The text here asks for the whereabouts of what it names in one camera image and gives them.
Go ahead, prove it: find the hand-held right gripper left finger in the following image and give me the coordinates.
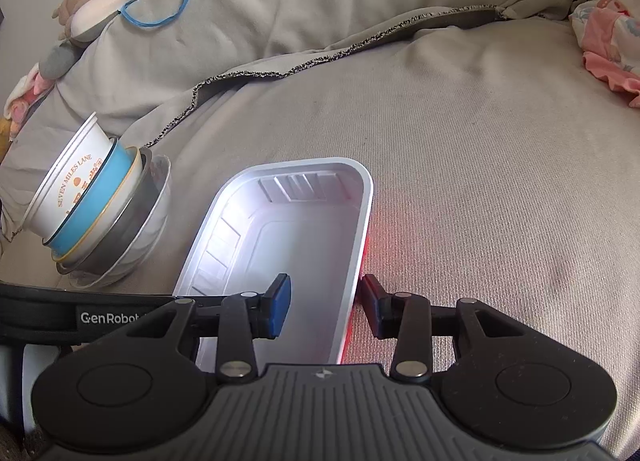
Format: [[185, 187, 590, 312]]
[[127, 272, 293, 385]]

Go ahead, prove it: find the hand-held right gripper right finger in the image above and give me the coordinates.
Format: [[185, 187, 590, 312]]
[[359, 273, 522, 385]]

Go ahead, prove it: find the red and white rectangular tray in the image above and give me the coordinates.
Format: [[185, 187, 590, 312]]
[[171, 156, 375, 365]]

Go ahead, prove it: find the dark-rimmed bowl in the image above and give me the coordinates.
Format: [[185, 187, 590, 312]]
[[42, 138, 137, 258]]

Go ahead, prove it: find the white translucent bowl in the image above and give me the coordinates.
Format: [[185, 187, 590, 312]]
[[65, 154, 174, 290]]

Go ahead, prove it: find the white cup with orange print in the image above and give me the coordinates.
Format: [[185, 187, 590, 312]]
[[20, 112, 121, 238]]

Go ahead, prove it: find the cream bowl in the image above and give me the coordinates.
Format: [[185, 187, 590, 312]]
[[50, 145, 147, 265]]

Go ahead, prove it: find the grey bed sheet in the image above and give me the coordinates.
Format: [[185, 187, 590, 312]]
[[0, 16, 640, 457]]

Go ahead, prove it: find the pink and white plush toy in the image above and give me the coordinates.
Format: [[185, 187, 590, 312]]
[[4, 63, 56, 123]]

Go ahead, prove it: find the grey plush toy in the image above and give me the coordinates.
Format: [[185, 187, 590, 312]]
[[38, 38, 84, 80]]

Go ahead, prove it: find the tan plush toy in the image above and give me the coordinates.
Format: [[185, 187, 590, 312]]
[[50, 0, 97, 25]]

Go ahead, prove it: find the pink floral cloth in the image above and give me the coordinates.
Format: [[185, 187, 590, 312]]
[[569, 0, 640, 108]]

